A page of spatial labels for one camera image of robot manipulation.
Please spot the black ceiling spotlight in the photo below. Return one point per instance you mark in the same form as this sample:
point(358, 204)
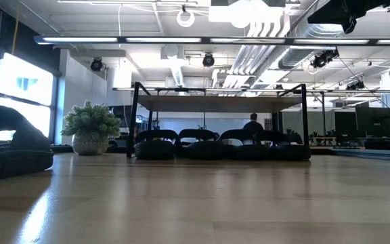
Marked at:
point(208, 60)
point(96, 64)
point(322, 59)

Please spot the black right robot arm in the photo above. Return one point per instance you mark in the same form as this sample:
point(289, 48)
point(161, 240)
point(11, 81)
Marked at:
point(344, 11)

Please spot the long overhead light bar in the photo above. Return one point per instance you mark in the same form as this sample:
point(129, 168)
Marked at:
point(80, 40)

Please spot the small black computer monitor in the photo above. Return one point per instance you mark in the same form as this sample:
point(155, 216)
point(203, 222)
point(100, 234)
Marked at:
point(344, 122)

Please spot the green potted plant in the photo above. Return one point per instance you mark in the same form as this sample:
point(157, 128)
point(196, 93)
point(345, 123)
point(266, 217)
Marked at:
point(90, 122)

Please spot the silver ventilation duct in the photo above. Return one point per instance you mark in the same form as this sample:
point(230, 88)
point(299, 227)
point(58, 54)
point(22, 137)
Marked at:
point(296, 57)

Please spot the black rubber slide sandal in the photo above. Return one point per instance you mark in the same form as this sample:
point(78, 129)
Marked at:
point(15, 162)
point(154, 149)
point(289, 152)
point(201, 150)
point(245, 152)

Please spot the wooden shelf with black legs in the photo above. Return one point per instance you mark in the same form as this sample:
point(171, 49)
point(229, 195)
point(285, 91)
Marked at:
point(215, 103)

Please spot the white ceiling pipes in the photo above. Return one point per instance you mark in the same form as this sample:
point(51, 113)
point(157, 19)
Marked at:
point(252, 57)

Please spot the large black computer monitor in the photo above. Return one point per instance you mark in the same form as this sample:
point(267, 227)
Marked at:
point(376, 120)

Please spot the bright office window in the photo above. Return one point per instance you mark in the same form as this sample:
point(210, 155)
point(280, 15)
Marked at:
point(22, 81)

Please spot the person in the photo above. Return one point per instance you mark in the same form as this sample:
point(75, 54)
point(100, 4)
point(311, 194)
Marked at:
point(253, 126)

